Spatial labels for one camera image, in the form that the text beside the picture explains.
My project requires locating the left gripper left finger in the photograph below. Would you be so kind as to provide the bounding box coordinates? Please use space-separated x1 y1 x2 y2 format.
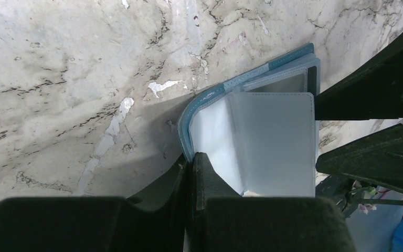
0 157 187 251

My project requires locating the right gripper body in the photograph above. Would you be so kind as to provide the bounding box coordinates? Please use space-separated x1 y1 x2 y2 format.
315 175 403 217

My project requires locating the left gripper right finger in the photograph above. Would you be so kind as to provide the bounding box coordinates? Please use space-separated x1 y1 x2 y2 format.
187 152 356 251

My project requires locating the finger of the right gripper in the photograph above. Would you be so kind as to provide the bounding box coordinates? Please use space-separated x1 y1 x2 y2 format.
316 124 403 193
315 33 403 121

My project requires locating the blue card holder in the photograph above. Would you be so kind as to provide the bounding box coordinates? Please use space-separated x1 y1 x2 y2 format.
177 43 320 197

